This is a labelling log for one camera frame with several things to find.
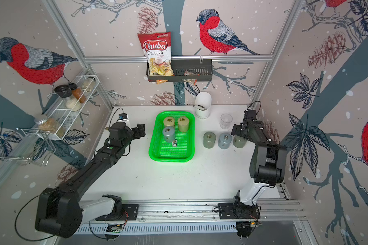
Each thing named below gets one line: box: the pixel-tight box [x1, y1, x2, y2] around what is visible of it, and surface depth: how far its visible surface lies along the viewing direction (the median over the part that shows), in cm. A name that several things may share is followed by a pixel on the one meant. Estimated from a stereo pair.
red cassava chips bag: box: [137, 31, 175, 85], surface depth 85 cm
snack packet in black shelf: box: [181, 70, 200, 86], surface depth 92 cm
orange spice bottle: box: [67, 82, 87, 104], surface depth 78 cm
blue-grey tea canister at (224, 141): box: [217, 132, 233, 151], surface depth 94 cm
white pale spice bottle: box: [81, 76, 97, 93], surface depth 87 cm
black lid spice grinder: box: [54, 84, 82, 112], surface depth 73 cm
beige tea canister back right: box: [177, 116, 190, 133], surface depth 103 cm
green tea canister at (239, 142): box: [233, 134, 247, 149], surface depth 96 cm
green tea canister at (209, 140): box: [202, 131, 217, 149], surface depth 95 cm
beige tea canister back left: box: [163, 116, 175, 127], surface depth 102 cm
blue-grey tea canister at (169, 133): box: [163, 126, 176, 143], surface depth 97 cm
